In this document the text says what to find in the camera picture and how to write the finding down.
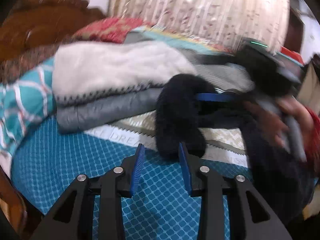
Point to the white folded knit garment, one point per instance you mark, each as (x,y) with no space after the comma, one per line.
(112,67)

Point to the red patterned cloth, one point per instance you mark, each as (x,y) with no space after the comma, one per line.
(107,30)

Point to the cream patterned curtain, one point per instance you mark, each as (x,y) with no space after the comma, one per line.
(200,10)

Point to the light grey knit garment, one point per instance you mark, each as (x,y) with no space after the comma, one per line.
(220,76)

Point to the beige zigzag patterned cloth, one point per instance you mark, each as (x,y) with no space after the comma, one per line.
(135,127)

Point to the teal lattice patterned blanket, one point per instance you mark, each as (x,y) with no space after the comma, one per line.
(23,100)

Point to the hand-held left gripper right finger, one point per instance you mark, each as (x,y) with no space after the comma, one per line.
(185,171)

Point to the blue checked bedsheet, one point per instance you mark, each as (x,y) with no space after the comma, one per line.
(75,155)

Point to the person's right hand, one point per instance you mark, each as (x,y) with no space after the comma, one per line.
(297,116)

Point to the black fuzzy garment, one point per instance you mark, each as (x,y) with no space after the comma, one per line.
(175,110)

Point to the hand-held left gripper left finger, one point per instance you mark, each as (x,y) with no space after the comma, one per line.
(138,171)

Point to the teal striped blanket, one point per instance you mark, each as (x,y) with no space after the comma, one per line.
(180,38)

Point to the red box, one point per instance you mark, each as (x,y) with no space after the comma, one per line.
(291,53)

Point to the grey folded garment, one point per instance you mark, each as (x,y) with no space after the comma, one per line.
(105,110)

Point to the person's right forearm red sleeve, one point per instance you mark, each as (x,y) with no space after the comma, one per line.
(314,135)

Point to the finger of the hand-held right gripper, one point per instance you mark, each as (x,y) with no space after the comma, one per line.
(215,97)

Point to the carved wooden headboard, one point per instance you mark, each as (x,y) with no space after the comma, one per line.
(37,30)

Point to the wooden bed frame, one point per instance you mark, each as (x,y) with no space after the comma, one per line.
(12,200)

